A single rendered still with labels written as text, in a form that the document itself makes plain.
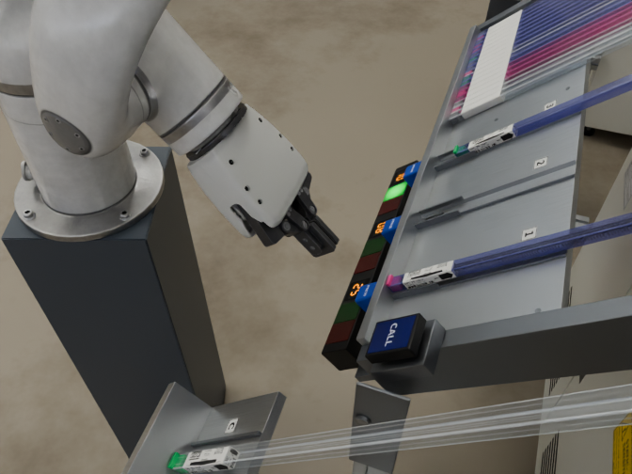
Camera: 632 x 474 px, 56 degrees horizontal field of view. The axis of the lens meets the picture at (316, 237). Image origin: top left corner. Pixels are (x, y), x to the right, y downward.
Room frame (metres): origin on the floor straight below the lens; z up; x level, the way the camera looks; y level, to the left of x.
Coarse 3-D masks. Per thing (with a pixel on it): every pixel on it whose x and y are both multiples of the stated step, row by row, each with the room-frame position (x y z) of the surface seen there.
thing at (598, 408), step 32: (448, 416) 0.15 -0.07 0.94; (480, 416) 0.14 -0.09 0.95; (512, 416) 0.13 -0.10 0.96; (544, 416) 0.13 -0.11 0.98; (576, 416) 0.12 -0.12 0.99; (608, 416) 0.12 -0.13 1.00; (256, 448) 0.18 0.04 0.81; (288, 448) 0.17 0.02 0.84; (320, 448) 0.16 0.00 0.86; (352, 448) 0.15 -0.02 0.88; (384, 448) 0.15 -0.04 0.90; (416, 448) 0.14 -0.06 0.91
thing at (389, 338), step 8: (392, 320) 0.31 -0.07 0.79; (400, 320) 0.30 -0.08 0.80; (408, 320) 0.30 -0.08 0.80; (376, 328) 0.31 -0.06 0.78; (384, 328) 0.30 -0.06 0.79; (392, 328) 0.30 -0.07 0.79; (400, 328) 0.29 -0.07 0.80; (408, 328) 0.29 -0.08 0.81; (376, 336) 0.30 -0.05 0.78; (384, 336) 0.29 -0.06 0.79; (392, 336) 0.29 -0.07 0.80; (400, 336) 0.29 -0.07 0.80; (408, 336) 0.28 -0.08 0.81; (376, 344) 0.29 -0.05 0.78; (384, 344) 0.28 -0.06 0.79; (392, 344) 0.28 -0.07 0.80; (400, 344) 0.28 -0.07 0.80; (368, 352) 0.28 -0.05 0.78
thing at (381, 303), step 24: (456, 72) 0.80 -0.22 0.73; (456, 96) 0.75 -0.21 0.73; (432, 144) 0.63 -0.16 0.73; (432, 168) 0.59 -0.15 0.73; (408, 216) 0.49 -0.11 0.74; (408, 240) 0.46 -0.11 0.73; (384, 264) 0.42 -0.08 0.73; (384, 288) 0.39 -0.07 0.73; (384, 312) 0.36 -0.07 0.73; (360, 336) 0.33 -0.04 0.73
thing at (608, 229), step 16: (592, 224) 0.35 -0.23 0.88; (608, 224) 0.34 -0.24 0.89; (624, 224) 0.33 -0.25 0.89; (544, 240) 0.36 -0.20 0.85; (560, 240) 0.35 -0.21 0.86; (576, 240) 0.34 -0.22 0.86; (592, 240) 0.34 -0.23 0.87; (480, 256) 0.37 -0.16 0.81; (496, 256) 0.36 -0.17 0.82; (512, 256) 0.36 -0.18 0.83; (528, 256) 0.35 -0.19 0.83; (464, 272) 0.37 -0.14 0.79; (400, 288) 0.39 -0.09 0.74
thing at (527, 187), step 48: (528, 96) 0.65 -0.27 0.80; (576, 96) 0.58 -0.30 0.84; (528, 144) 0.54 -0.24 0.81; (576, 144) 0.49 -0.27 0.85; (432, 192) 0.55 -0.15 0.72; (480, 192) 0.50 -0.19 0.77; (528, 192) 0.45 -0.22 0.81; (576, 192) 0.42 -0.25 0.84; (432, 240) 0.45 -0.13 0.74; (480, 240) 0.41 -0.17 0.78; (528, 240) 0.38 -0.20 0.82; (432, 288) 0.37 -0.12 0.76; (480, 288) 0.34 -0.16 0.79; (528, 288) 0.32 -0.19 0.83
